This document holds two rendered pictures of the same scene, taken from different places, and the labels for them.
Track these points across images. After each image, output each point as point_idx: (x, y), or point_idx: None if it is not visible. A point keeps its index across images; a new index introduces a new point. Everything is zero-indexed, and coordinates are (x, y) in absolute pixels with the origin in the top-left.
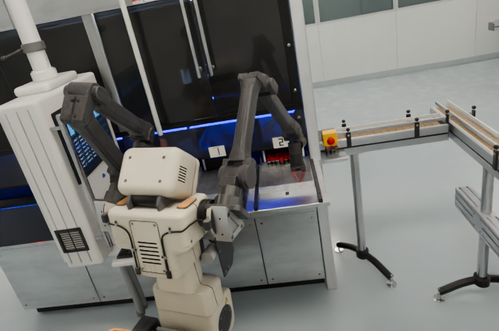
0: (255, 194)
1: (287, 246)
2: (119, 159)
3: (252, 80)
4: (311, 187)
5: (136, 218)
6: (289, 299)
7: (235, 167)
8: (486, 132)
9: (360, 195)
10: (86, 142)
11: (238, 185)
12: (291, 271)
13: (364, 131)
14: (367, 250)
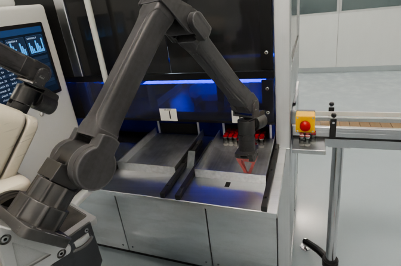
0: (188, 177)
1: (237, 236)
2: None
3: (153, 6)
4: (261, 183)
5: None
6: None
7: (76, 146)
8: None
9: (338, 198)
10: (5, 79)
11: (68, 181)
12: (239, 262)
13: (356, 121)
14: (336, 262)
